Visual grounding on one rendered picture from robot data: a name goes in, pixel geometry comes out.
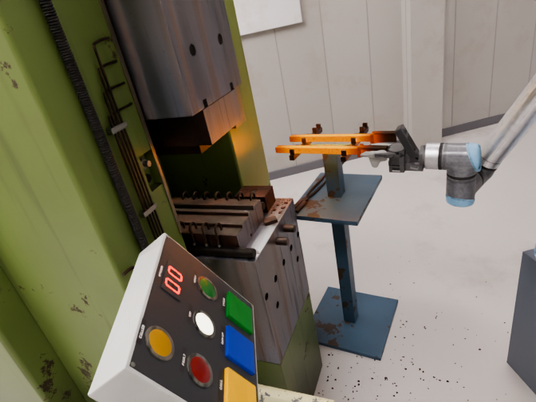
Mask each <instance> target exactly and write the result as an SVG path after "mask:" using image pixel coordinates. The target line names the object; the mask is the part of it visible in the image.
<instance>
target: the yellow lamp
mask: <svg viewBox="0 0 536 402"><path fill-rule="evenodd" d="M149 341H150V345H151V347H152V348H153V350H154V351H155V352H156V353H157V354H159V355H160V356H163V357H165V356H168V355H169V354H170V353H171V341H170V339H169V337H168V336H167V334H166V333H164V332H163V331H161V330H159V329H153V330H152V331H151V332H150V334H149Z"/></svg>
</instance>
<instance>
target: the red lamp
mask: <svg viewBox="0 0 536 402"><path fill-rule="evenodd" d="M191 371H192V373H193V375H194V376H195V378H196V379H197V380H198V381H200V382H202V383H207V382H208V381H209V380H210V378H211V373H210V369H209V367H208V365H207V363H206V362H205V360H204V359H202V358H201V357H193V358H192V359H191Z"/></svg>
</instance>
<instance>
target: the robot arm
mask: <svg viewBox="0 0 536 402"><path fill-rule="evenodd" d="M535 122H536V74H535V75H534V76H533V78H532V79H531V80H530V82H529V83H528V84H527V86H526V87H525V88H524V89H523V91H522V92H521V93H520V95H519V96H518V98H517V99H516V100H515V102H514V103H513V104H512V105H511V107H510V108H509V109H508V111H507V112H506V114H505V115H504V116H503V118H502V119H501V120H500V121H499V123H498V124H497V125H496V126H495V128H494V129H493V131H492V132H491V134H490V135H489V136H488V137H487V138H486V140H485V141H484V142H483V144H482V145H481V146H480V145H479V144H475V143H469V142H467V143H427V144H426V145H421V147H420V150H419V149H418V147H417V146H416V144H415V142H414V141H413V139H412V138H411V136H410V134H409V133H408V130H407V129H406V128H405V126H404V125H403V124H401V125H399V126H397V128H396V130H395V134H396V136H397V137H398V139H399V141H400V142H401V144H398V143H394V142H385V143H376V144H369V145H388V151H387V152H386V151H385V150H379V151H370V152H363V153H361V156H363V157H368V158H369V160H370V163H371V165H372V167H373V168H377V167H378V166H379V163H380V162H383V161H386V160H387V159H388V158H389V161H388V166H389V167H388V168H389V172H399V173H404V172H405V171H424V168H425V169H432V170H447V179H446V194H445V196H446V201H447V203H448V204H450V205H452V206H455V207H469V206H471V205H473V204H474V202H475V193H476V192H477V191H478V190H479V189H480V188H481V187H482V186H483V185H484V184H485V182H486V181H488V180H489V179H490V178H491V177H492V176H493V174H494V173H495V171H496V170H497V169H498V167H499V166H500V164H501V163H502V162H503V161H504V160H505V158H506V157H507V156H508V155H509V154H510V152H511V151H512V150H513V149H514V147H515V146H516V145H517V144H518V142H519V141H520V140H521V139H522V138H523V137H524V136H525V135H526V133H527V132H528V131H529V130H530V128H531V127H532V126H533V125H534V123H535Z"/></svg>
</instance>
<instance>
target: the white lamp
mask: <svg viewBox="0 0 536 402"><path fill-rule="evenodd" d="M196 322H197V325H198V327H199V328H200V329H201V330H202V332H204V333H205V334H207V335H211V334H212V333H213V325H212V323H211V320H210V319H209V318H208V316H206V315H205V314H203V313H198V314H197V315H196Z"/></svg>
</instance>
